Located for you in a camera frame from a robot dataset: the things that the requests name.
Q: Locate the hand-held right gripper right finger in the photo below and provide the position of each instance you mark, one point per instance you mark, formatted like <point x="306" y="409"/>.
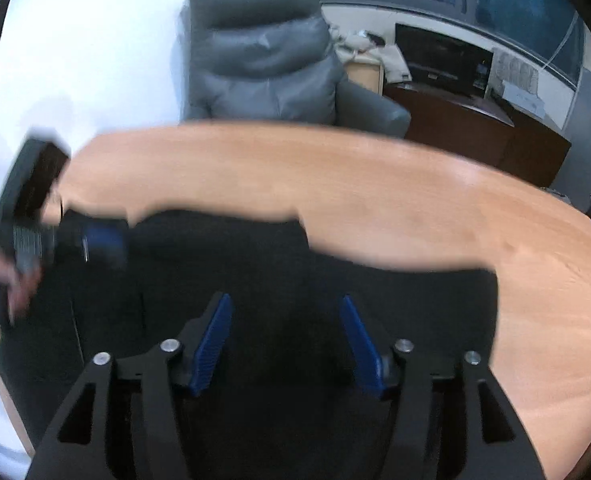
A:
<point x="361" y="345"/>

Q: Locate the light wooden box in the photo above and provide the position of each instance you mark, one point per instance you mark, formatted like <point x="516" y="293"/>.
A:
<point x="363" y="72"/>

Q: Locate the black monitor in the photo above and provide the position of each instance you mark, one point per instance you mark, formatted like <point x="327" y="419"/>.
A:
<point x="440" y="58"/>

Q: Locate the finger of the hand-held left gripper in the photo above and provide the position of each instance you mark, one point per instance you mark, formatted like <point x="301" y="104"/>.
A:
<point x="100" y="240"/>

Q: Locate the black garment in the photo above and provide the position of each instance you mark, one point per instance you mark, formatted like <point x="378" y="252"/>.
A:
<point x="245" y="340"/>

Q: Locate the white paper sheets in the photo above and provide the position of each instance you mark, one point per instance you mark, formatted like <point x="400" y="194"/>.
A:
<point x="518" y="80"/>

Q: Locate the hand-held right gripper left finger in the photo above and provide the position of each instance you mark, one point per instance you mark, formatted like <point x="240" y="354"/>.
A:
<point x="211" y="340"/>

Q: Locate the dark wooden cabinet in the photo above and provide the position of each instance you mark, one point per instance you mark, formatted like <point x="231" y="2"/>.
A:
<point x="480" y="125"/>

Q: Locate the grey leather armchair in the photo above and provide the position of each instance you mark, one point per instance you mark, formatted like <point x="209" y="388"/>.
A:
<point x="280" y="55"/>

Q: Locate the white cloth bag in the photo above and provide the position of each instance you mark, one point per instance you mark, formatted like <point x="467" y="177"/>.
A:
<point x="370" y="47"/>

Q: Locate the person's left hand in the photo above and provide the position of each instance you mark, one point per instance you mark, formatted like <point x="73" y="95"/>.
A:
<point x="0" y="280"/>

